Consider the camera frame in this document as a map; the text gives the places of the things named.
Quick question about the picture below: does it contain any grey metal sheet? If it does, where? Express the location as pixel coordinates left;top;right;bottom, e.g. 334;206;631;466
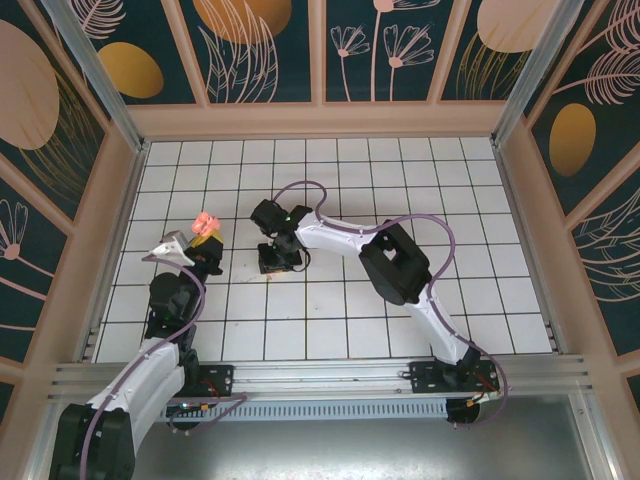
49;419;601;480

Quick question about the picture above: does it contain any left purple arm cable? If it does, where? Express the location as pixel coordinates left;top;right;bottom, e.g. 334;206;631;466
79;252;249;480

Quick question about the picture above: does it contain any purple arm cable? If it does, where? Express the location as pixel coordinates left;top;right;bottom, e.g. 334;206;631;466
272;180;507;430
79;252;249;480

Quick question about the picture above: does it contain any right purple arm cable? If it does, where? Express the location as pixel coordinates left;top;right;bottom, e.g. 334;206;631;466
272;180;507;430

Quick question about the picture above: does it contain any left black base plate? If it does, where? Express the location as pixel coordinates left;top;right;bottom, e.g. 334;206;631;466
143;364;236;399

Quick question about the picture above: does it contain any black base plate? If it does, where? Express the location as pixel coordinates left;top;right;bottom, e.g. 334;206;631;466
143;364;236;399
408;360;501;395

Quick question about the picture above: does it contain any aluminium mounting rail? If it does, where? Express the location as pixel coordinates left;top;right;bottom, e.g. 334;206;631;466
48;353;596;401

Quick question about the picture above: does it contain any slotted grey cable duct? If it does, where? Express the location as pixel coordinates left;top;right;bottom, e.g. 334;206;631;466
69;398;450;422

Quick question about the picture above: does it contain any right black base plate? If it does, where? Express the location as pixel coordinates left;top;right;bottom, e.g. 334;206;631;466
408;360;501;395

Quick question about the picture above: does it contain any aluminium frame post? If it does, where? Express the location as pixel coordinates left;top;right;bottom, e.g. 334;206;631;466
492;0;586;147
39;0;147;154

